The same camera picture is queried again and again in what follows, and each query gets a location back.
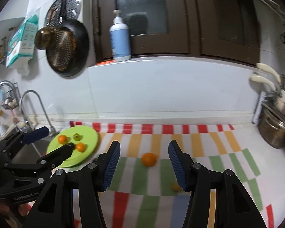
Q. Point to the green plate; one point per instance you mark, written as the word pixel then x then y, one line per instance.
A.
pixel 90 135

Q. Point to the dark wooden cabinet door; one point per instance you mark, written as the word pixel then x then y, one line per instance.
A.
pixel 251 28
pixel 180 16

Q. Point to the colourful striped tablecloth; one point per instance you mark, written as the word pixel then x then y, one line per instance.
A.
pixel 204 152

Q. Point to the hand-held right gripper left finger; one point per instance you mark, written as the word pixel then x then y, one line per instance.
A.
pixel 110 168

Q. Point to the round steel steamer rack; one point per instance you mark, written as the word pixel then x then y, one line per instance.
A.
pixel 73 4

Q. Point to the white blue pump bottle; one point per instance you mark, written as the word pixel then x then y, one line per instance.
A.
pixel 120 42

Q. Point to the black frying pan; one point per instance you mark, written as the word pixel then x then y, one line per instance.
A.
pixel 68 52

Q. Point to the steel sink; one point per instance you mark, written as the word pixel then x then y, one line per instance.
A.
pixel 33 150

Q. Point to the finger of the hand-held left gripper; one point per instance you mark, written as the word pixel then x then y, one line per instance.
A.
pixel 57 155
pixel 35 135

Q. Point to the mandarin orange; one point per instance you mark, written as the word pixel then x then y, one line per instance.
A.
pixel 149 159
pixel 80 147
pixel 62 138

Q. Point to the green round fruit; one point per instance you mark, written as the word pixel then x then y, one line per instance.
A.
pixel 77 136

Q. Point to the small copper saucepan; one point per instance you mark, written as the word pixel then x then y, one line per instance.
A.
pixel 45 38

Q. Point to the large steel pot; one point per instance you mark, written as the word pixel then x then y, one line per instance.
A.
pixel 274 130

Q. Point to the beige round fruit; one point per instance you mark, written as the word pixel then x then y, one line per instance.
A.
pixel 176 186

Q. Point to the green white bag box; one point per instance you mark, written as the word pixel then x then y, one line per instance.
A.
pixel 21 42

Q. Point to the slim gooseneck faucet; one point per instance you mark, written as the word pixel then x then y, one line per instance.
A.
pixel 41 109

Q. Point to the person's left hand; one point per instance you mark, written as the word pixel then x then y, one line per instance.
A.
pixel 23 209

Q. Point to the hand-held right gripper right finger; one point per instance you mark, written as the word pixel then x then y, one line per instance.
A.
pixel 178 168

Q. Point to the dark purple plum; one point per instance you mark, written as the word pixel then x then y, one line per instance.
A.
pixel 72 144

